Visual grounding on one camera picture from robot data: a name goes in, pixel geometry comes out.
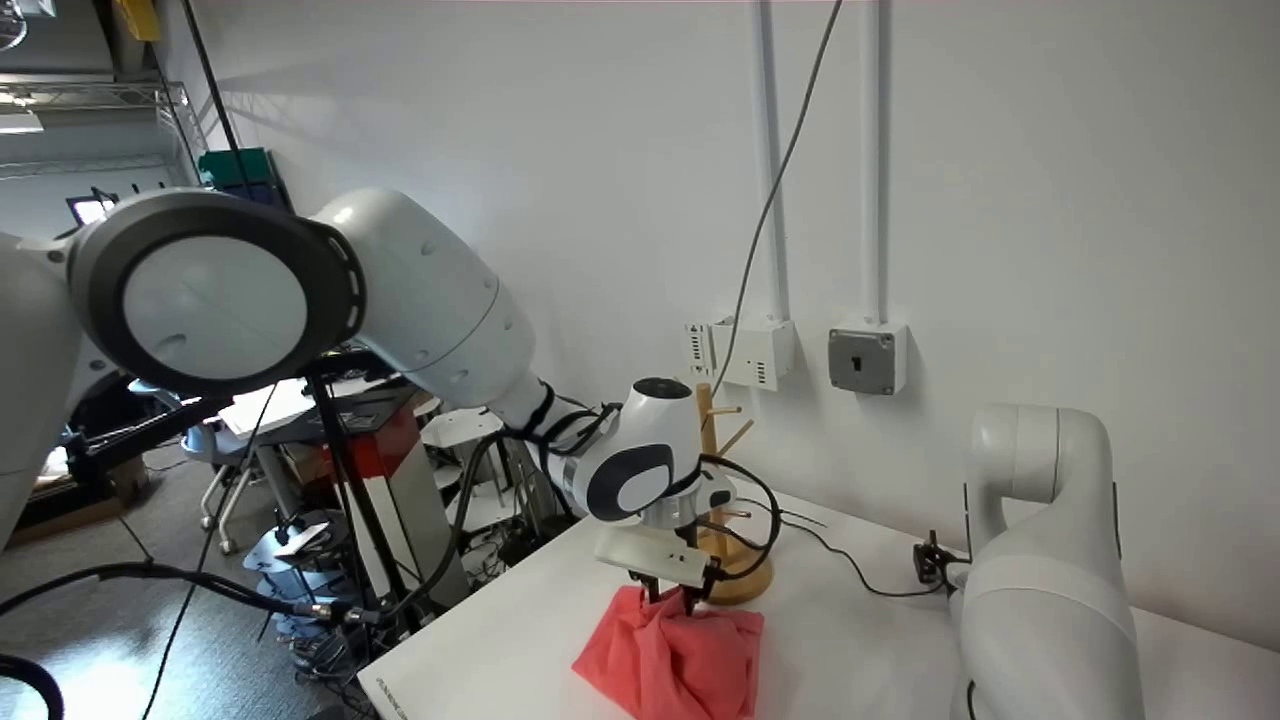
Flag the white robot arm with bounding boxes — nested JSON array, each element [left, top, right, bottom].
[[0, 187, 711, 585]]

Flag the orange cloth garment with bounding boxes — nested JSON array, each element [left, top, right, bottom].
[[573, 587, 764, 720]]

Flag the white wall socket box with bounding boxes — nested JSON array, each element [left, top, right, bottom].
[[687, 318, 795, 390]]

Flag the small black camera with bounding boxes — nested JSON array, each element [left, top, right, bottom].
[[913, 537, 960, 596]]

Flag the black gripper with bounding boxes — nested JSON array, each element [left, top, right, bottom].
[[597, 528, 711, 605]]

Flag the black tripod stand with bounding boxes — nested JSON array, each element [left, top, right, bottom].
[[304, 372, 420, 627]]

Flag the grey hanging cable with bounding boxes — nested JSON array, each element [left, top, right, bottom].
[[711, 0, 849, 402]]

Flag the grey wall junction box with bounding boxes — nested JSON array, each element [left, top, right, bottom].
[[827, 325, 910, 397]]

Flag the wooden mug tree stand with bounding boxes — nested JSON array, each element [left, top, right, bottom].
[[695, 384, 774, 606]]

